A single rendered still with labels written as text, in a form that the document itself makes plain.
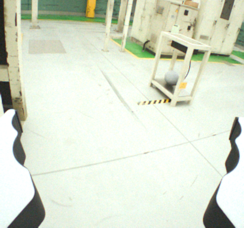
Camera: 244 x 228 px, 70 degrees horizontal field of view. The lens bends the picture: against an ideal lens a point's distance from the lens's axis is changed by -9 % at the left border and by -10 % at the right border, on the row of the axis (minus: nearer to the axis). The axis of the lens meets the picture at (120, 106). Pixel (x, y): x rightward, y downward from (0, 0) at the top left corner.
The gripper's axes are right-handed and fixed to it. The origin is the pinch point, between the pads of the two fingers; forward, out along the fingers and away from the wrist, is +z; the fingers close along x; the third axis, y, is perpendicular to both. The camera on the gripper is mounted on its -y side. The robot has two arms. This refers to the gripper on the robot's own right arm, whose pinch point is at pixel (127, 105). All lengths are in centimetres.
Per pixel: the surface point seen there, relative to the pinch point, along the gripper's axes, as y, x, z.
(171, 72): 83, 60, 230
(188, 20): 32, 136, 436
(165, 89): 102, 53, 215
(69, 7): 30, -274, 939
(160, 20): 37, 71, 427
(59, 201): 102, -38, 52
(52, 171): 100, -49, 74
